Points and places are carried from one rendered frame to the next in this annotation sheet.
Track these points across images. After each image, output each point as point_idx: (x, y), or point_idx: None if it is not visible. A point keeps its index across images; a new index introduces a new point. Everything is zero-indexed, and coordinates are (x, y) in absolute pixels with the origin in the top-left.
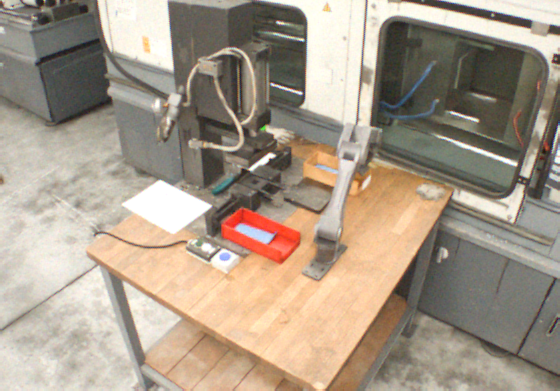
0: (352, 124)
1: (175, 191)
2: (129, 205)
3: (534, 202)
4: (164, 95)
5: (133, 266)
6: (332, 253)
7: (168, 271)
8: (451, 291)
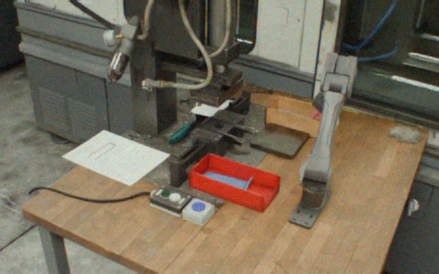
0: (335, 53)
1: (124, 141)
2: (71, 157)
3: None
4: (114, 27)
5: (87, 224)
6: (321, 197)
7: (131, 227)
8: (423, 247)
